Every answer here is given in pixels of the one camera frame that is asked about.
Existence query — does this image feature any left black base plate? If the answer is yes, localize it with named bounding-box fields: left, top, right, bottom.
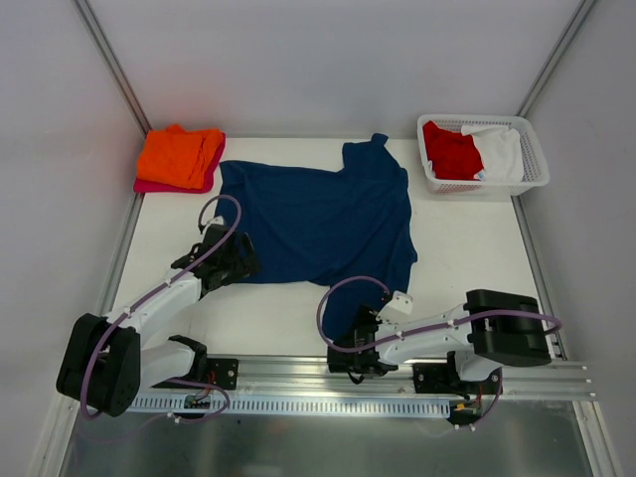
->
left=201, top=357, right=239, bottom=391

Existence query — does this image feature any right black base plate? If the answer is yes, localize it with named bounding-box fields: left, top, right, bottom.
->
left=412, top=363, right=501, bottom=398

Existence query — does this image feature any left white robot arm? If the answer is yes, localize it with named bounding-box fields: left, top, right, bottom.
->
left=56, top=224, right=261, bottom=417

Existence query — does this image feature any red t shirt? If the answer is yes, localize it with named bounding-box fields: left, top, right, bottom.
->
left=422, top=121, right=483, bottom=181

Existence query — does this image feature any aluminium mounting rail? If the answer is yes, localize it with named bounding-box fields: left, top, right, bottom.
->
left=118, top=353, right=597, bottom=401

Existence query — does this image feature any white t shirt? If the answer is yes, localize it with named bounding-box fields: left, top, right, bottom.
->
left=461, top=125, right=524, bottom=183

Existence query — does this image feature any white plastic basket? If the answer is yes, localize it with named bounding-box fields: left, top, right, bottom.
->
left=417, top=114, right=550, bottom=197

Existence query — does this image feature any blue t shirt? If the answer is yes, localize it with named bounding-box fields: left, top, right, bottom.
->
left=216, top=133, right=417, bottom=340

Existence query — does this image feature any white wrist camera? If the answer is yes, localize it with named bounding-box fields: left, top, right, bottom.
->
left=205, top=216, right=226, bottom=227
left=378, top=290, right=413, bottom=319

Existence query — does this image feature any pink folded t shirt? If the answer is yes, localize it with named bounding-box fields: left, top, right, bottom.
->
left=132, top=131, right=228, bottom=195

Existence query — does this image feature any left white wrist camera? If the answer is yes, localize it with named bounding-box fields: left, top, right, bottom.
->
left=205, top=216, right=226, bottom=227

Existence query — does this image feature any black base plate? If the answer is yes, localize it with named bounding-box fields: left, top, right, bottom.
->
left=201, top=357, right=239, bottom=391
left=412, top=363, right=501, bottom=398

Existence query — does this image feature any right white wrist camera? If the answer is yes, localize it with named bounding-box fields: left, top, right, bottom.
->
left=378, top=290, right=413, bottom=319

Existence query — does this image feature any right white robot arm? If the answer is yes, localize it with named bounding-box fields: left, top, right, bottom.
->
left=327, top=289, right=561, bottom=396

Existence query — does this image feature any white slotted cable duct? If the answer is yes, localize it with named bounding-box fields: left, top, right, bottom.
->
left=128, top=393, right=451, bottom=419

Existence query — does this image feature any orange folded t shirt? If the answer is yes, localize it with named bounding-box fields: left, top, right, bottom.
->
left=136, top=124, right=223, bottom=189

